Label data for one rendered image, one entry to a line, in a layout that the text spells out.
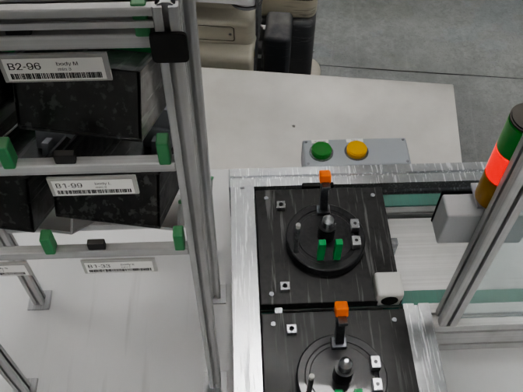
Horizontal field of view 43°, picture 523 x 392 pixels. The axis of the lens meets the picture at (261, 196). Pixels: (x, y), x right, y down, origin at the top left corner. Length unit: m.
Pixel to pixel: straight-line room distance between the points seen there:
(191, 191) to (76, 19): 0.24
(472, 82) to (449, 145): 1.46
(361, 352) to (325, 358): 0.06
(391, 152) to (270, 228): 0.31
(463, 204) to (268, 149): 0.62
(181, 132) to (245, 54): 1.15
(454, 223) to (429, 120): 0.65
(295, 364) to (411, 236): 0.36
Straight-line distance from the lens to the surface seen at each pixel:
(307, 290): 1.15
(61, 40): 0.56
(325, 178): 1.15
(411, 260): 1.27
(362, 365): 1.08
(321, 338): 1.09
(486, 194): 0.91
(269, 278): 1.15
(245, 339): 1.12
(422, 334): 1.16
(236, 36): 1.76
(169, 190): 0.84
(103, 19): 0.54
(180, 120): 0.61
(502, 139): 0.85
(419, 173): 1.34
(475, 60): 3.08
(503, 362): 1.28
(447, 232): 0.97
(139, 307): 1.27
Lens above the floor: 1.98
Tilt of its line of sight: 54 degrees down
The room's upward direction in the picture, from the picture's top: 1 degrees clockwise
